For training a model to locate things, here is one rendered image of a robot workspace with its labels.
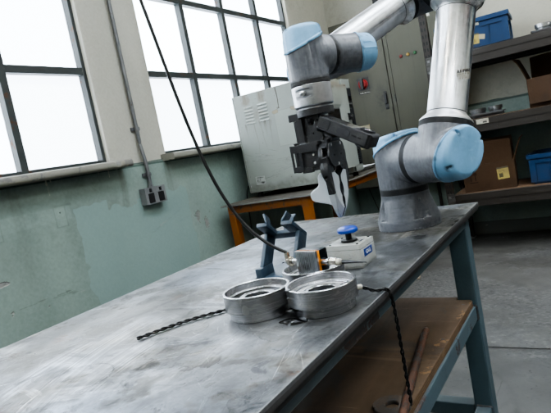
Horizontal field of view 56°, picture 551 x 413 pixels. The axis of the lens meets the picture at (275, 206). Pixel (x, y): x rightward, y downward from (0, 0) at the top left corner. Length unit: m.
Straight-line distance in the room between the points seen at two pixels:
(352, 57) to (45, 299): 1.78
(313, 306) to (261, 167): 2.58
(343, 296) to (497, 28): 3.66
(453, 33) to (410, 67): 3.40
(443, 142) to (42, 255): 1.79
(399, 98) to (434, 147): 3.52
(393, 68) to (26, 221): 3.29
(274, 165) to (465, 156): 2.17
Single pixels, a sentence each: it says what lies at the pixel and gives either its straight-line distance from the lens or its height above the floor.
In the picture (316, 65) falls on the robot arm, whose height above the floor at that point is 1.18.
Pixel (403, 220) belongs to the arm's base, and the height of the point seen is 0.83.
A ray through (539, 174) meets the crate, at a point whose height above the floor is 0.52.
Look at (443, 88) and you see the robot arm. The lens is 1.21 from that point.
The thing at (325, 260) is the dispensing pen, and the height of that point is 0.85.
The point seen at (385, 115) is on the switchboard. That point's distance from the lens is 4.70.
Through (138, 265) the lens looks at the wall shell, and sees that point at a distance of 2.75.
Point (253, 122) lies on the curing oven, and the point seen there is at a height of 1.25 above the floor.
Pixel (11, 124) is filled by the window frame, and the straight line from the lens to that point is 2.50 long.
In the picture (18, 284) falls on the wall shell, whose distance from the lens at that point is 2.37.
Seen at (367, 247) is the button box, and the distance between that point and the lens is 1.00.
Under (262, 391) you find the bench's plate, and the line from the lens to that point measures 0.57.
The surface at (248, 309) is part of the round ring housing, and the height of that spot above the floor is 0.82.
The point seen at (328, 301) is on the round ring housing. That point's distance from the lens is 0.73.
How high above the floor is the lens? 1.04
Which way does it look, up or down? 6 degrees down
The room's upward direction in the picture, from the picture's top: 11 degrees counter-clockwise
